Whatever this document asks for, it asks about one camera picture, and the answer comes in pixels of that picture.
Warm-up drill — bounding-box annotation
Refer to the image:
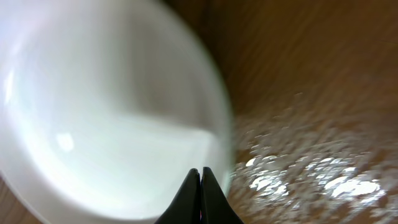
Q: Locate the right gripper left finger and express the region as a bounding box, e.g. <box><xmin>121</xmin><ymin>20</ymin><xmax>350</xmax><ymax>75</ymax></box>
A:
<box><xmin>155</xmin><ymin>169</ymin><xmax>201</xmax><ymax>224</ymax></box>

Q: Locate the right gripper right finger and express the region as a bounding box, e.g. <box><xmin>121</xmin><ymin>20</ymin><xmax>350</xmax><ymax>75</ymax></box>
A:
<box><xmin>201</xmin><ymin>167</ymin><xmax>244</xmax><ymax>224</ymax></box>

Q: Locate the white plate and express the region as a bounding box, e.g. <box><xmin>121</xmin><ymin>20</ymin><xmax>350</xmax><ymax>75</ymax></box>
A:
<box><xmin>1</xmin><ymin>1</ymin><xmax>234</xmax><ymax>223</ymax></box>

